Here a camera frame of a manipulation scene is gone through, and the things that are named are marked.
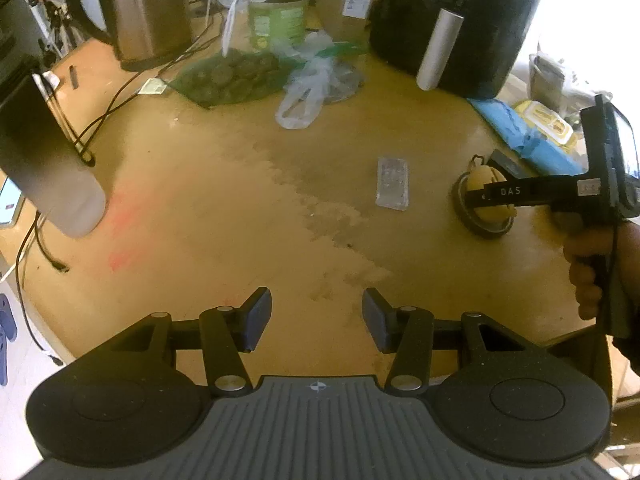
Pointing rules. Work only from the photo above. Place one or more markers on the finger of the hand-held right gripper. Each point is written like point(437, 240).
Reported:
point(482, 196)

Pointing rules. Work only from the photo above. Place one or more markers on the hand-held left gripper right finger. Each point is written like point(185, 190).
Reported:
point(380, 320)

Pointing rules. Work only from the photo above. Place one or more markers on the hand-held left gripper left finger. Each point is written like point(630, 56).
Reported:
point(257, 320)

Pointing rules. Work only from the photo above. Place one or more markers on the clear plastic packet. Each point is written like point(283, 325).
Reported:
point(393, 182)

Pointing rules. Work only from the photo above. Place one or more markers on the person's right hand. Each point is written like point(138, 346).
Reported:
point(585, 270)

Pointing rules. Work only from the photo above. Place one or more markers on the small black box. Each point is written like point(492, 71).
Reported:
point(506, 161)

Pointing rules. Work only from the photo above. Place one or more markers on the blue packet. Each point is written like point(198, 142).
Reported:
point(550, 157)

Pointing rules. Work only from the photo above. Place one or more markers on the blue cloth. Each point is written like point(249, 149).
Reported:
point(500, 120)

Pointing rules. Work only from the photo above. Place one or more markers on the yellow wipes packet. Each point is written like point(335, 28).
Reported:
point(545, 120)

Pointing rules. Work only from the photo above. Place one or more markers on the crumpled clear plastic bags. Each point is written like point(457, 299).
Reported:
point(555, 80)

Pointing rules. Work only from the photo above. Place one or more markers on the black air fryer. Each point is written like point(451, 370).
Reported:
point(475, 20)

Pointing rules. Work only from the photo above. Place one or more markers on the clear plastic bag dark contents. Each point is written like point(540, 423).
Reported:
point(310, 80)

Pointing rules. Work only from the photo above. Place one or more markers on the tall cardboard box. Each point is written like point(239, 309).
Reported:
point(345, 5)

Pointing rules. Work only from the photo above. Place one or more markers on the green mesh bag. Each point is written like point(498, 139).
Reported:
point(225, 77)

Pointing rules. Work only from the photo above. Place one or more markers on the blue plastic object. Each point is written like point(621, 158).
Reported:
point(5, 335)

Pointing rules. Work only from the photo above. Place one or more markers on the small paper tag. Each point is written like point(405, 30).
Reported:
point(151, 87)

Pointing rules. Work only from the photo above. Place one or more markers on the frosted grey water bottle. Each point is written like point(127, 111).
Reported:
point(45, 160)

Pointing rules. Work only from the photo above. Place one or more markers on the green labelled can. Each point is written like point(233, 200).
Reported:
point(277, 22)

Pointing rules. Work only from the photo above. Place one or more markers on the stainless steel kettle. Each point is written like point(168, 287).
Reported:
point(150, 15)

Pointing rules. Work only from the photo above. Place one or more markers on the bicycle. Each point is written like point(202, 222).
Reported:
point(50, 15)

